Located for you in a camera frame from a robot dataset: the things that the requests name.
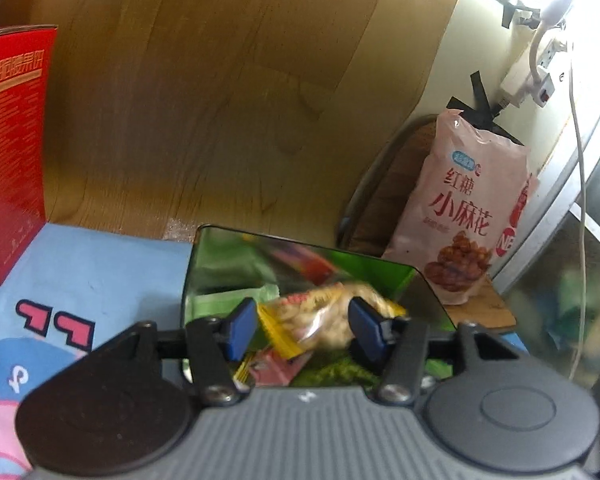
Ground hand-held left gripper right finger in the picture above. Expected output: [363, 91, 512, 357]
[348, 297, 528, 406]

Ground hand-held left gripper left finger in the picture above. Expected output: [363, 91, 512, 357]
[92, 298, 258, 407]

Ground clear peanut packet yellow ends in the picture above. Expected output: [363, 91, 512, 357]
[257, 282, 411, 361]

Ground black rectangular tin box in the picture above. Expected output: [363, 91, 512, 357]
[180, 225, 456, 392]

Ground plain light green packet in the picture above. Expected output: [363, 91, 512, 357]
[195, 280, 281, 322]

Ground small pink carton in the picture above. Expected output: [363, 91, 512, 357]
[250, 350, 312, 387]

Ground shiny dark green snack packet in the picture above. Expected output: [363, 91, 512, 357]
[300, 355, 382, 387]

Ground brown woven chair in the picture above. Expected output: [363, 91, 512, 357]
[337, 114, 517, 334]

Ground large pink snack bag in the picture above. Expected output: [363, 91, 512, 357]
[382, 108, 541, 306]

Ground cartoon pig printed bedsheet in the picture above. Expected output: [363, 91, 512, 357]
[0, 222, 197, 480]

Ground wooden headboard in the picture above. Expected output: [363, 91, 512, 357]
[0, 0, 469, 262]

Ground black tape cross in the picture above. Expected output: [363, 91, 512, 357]
[447, 72, 524, 144]

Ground red gift box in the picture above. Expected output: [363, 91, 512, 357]
[0, 25, 59, 286]

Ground white power strip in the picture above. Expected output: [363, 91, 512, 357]
[500, 35, 572, 109]

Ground black tape strip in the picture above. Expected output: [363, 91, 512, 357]
[467, 0, 539, 29]

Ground white clip lamp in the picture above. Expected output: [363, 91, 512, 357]
[527, 0, 576, 87]

